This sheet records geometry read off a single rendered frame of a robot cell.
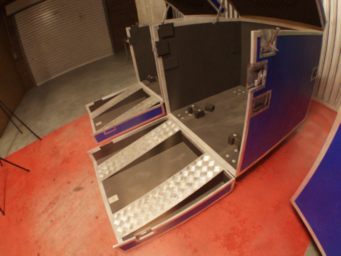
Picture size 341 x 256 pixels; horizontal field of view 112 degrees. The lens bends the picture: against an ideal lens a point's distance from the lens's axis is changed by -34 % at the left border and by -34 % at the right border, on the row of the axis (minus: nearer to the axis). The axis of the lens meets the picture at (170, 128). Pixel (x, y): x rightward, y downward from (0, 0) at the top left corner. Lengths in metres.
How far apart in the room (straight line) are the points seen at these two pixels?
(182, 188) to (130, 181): 0.42
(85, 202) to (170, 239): 0.69
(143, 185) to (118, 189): 0.19
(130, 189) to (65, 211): 0.56
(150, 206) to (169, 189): 0.15
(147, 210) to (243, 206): 0.60
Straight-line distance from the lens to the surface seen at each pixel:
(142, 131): 1.57
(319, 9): 1.42
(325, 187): 0.86
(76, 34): 6.30
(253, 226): 1.13
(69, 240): 1.34
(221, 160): 1.14
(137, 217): 1.12
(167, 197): 1.08
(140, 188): 1.26
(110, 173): 1.41
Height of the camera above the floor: 1.03
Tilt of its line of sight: 37 degrees down
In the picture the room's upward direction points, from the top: 9 degrees counter-clockwise
